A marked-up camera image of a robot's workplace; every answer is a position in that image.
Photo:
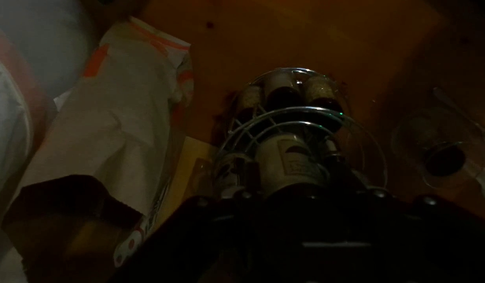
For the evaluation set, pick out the brown paper bag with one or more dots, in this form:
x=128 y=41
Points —
x=65 y=232

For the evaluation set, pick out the spice bottle with dark cap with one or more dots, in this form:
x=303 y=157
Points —
x=283 y=94
x=250 y=100
x=323 y=94
x=230 y=175

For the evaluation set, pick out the white label spice bottle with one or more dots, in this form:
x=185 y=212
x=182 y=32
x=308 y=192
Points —
x=289 y=165

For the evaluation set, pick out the white and orange paper bag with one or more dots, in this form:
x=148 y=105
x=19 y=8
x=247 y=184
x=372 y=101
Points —
x=120 y=125

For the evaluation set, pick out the yellow paper sheet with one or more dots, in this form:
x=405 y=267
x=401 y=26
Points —
x=187 y=165

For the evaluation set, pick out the white and red bag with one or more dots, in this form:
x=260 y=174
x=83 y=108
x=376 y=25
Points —
x=10 y=129

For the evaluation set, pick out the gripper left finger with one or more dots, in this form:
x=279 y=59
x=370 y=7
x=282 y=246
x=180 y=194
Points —
x=187 y=243

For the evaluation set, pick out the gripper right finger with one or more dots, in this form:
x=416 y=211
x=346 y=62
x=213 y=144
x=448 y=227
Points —
x=435 y=243

